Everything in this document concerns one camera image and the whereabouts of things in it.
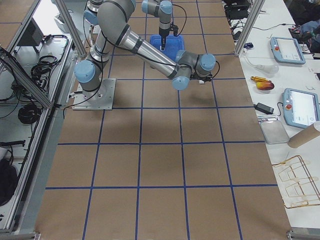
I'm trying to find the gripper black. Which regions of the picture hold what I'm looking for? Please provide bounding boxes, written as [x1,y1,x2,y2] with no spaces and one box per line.
[159,28,170,51]
[191,73,213,83]

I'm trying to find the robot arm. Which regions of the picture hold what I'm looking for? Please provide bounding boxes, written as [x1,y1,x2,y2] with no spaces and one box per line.
[73,0,216,110]
[83,0,179,51]

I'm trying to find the blue plastic tray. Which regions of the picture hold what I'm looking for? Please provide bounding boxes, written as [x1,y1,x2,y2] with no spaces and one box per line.
[149,34,185,61]

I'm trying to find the mango fruit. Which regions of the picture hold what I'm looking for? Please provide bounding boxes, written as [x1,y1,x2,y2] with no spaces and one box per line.
[256,80,275,91]

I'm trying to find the black power adapter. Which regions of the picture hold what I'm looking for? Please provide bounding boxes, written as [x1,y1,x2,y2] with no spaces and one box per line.
[253,102,274,115]

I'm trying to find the clear light bulb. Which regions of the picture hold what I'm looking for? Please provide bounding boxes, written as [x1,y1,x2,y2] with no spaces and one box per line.
[255,64,279,75]

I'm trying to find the far teach pendant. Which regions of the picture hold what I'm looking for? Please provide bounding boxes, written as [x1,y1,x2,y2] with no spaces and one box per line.
[269,37,306,65]

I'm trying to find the teach pendant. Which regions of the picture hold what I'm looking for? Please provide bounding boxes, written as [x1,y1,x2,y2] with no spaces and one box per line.
[269,37,306,65]
[282,88,320,129]

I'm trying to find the clear plastic lidded box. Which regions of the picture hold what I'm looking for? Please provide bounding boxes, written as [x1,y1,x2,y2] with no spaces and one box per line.
[259,120,289,145]

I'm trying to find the near teach pendant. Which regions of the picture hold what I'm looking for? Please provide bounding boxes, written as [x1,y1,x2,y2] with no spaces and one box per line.
[282,88,320,129]

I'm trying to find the cardboard tube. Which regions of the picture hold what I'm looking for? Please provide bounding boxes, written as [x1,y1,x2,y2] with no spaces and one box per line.
[287,121,320,148]

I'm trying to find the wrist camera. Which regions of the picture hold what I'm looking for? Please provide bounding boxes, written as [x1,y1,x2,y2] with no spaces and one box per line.
[170,22,179,37]

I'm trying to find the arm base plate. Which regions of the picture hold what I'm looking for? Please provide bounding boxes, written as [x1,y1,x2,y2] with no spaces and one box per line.
[72,78,117,111]

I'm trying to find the aluminium frame post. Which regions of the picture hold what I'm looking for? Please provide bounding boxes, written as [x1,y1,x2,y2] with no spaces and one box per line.
[234,0,265,57]

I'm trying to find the gold wire rack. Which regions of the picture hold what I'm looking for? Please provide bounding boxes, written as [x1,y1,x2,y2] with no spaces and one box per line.
[272,155,320,209]

